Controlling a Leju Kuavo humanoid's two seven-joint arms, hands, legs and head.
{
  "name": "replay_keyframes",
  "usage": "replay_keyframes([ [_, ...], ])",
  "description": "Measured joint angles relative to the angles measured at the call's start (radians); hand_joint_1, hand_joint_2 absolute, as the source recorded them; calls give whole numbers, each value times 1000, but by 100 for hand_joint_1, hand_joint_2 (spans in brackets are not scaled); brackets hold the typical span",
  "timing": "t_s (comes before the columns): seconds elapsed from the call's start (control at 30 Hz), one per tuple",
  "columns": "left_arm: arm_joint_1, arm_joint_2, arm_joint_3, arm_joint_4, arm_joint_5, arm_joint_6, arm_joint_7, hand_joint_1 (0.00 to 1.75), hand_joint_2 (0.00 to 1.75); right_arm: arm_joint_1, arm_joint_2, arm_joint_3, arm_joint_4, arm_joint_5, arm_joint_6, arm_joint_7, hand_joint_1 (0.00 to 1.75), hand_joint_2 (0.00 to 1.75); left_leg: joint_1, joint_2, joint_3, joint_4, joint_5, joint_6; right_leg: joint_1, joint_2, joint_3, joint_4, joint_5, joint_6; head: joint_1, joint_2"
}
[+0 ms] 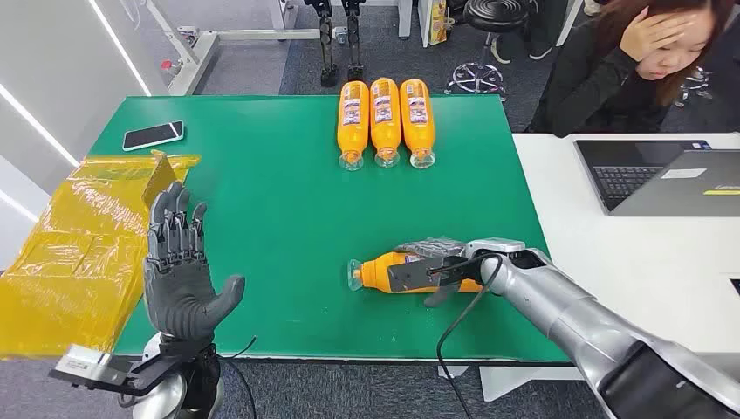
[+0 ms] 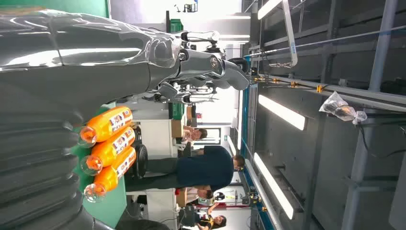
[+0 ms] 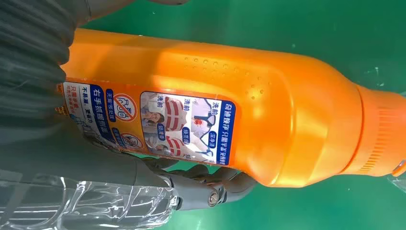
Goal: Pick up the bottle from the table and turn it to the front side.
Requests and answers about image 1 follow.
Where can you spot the person's right hand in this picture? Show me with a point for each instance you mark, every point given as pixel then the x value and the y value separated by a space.
pixel 644 37

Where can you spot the yellow plastic wrapped package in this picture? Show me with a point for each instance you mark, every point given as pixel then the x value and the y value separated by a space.
pixel 69 260

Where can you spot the black robot leg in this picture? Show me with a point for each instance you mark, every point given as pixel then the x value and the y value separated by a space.
pixel 328 40
pixel 353 40

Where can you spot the brown cardboard piece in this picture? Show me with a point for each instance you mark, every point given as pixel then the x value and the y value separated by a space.
pixel 161 176

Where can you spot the chrome chair base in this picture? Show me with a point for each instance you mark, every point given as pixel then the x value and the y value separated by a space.
pixel 696 84

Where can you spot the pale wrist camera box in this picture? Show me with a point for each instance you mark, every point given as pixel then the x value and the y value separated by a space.
pixel 497 246
pixel 81 367

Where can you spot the yellow printed box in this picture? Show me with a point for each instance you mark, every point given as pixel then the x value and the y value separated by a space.
pixel 437 23

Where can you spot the black smartphone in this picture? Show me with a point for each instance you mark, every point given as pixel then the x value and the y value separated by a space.
pixel 153 135

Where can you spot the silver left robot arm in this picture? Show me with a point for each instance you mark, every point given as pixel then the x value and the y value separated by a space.
pixel 156 399

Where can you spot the person's right forearm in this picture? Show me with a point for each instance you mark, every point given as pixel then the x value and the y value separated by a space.
pixel 610 78

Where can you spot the person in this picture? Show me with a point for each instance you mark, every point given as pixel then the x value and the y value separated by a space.
pixel 584 92

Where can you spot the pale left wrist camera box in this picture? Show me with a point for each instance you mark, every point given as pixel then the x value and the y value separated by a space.
pixel 81 367

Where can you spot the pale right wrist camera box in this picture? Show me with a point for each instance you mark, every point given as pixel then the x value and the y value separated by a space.
pixel 497 246

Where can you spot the green table mat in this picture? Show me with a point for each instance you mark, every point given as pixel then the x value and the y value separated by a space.
pixel 300 231

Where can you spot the small black device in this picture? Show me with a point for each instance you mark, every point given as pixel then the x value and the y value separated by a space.
pixel 735 286

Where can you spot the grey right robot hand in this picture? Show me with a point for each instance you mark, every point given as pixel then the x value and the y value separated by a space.
pixel 410 276

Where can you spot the orange bottle with clear cap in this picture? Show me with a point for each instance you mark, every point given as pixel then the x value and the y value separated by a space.
pixel 385 130
pixel 352 133
pixel 373 274
pixel 418 133

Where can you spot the grey laptop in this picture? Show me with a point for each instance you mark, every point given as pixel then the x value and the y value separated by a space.
pixel 665 185

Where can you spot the small red knob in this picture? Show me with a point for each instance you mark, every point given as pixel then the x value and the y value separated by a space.
pixel 167 66

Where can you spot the white metal frame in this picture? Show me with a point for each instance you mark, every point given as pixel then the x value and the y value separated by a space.
pixel 196 58

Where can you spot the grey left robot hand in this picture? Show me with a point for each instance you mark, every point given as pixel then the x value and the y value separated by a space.
pixel 173 300

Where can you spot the black round stool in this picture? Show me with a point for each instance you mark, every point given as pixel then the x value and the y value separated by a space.
pixel 494 14

